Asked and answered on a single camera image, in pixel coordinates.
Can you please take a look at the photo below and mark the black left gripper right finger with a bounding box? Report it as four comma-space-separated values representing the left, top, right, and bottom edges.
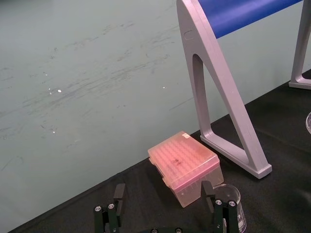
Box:
201, 181, 238, 233

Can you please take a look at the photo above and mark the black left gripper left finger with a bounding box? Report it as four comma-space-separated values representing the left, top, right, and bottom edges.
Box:
94, 183, 126, 233

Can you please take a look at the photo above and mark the clear glass beaker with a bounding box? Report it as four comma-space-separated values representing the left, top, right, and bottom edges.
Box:
212, 183, 248, 233

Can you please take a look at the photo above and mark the pink translucent pipette tip box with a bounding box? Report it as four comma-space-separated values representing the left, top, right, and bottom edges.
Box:
147, 131, 225, 208

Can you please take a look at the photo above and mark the black table cloth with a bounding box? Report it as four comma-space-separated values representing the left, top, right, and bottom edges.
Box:
8, 68, 311, 233

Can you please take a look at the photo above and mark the grey stand with blue shield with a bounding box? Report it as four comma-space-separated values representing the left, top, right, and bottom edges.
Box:
176, 0, 311, 180

